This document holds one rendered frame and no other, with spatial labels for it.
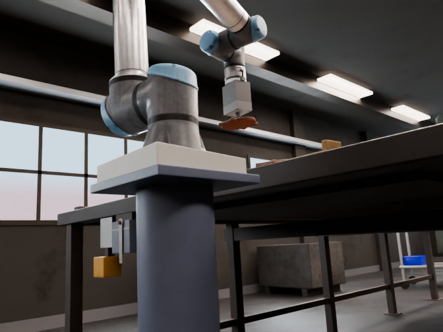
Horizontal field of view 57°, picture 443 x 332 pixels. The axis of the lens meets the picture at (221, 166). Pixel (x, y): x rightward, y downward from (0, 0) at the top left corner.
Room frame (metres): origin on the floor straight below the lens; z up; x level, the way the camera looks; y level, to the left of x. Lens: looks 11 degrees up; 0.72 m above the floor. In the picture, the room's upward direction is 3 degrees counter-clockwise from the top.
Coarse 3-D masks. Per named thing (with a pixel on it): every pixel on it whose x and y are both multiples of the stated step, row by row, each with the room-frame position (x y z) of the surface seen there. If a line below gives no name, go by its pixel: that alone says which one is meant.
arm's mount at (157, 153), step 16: (160, 144) 0.73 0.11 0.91; (112, 160) 0.84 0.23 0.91; (128, 160) 0.80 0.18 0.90; (144, 160) 0.75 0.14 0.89; (160, 160) 0.73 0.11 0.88; (176, 160) 0.76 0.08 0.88; (192, 160) 0.78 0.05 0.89; (208, 160) 0.81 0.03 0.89; (224, 160) 0.84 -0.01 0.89; (240, 160) 0.87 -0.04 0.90; (112, 176) 0.84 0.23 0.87
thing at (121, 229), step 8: (120, 216) 1.57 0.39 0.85; (128, 216) 1.53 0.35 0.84; (112, 224) 1.59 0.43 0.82; (120, 224) 1.52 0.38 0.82; (128, 224) 1.50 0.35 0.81; (112, 232) 1.59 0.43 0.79; (120, 232) 1.53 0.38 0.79; (128, 232) 1.50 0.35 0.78; (112, 240) 1.59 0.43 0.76; (120, 240) 1.53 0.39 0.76; (128, 240) 1.50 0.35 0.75; (112, 248) 1.59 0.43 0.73; (120, 248) 1.53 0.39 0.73; (128, 248) 1.50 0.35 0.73; (120, 256) 1.53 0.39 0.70
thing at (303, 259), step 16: (272, 256) 5.94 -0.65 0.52; (288, 256) 5.72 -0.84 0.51; (304, 256) 5.51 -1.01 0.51; (336, 256) 5.82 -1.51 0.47; (272, 272) 5.96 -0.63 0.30; (288, 272) 5.74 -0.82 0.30; (304, 272) 5.53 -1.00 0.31; (320, 272) 5.58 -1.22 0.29; (336, 272) 5.80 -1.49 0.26; (272, 288) 6.10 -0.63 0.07; (288, 288) 6.31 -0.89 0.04; (304, 288) 5.56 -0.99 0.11; (320, 288) 5.71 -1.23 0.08; (336, 288) 5.94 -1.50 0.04
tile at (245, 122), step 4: (232, 120) 1.31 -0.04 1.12; (236, 120) 1.32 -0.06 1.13; (240, 120) 1.31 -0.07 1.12; (244, 120) 1.31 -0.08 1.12; (248, 120) 1.32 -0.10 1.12; (252, 120) 1.32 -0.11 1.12; (220, 124) 1.35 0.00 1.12; (224, 124) 1.35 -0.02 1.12; (228, 124) 1.36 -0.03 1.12; (232, 124) 1.36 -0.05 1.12; (236, 124) 1.36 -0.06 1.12; (240, 124) 1.37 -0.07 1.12; (244, 124) 1.37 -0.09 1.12; (248, 124) 1.37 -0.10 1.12; (252, 124) 1.37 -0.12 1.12; (256, 124) 1.38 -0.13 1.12; (224, 128) 1.40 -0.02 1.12; (228, 128) 1.41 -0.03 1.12; (232, 128) 1.41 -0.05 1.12; (236, 128) 1.41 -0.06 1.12; (240, 128) 1.42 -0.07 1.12; (244, 128) 1.42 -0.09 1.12
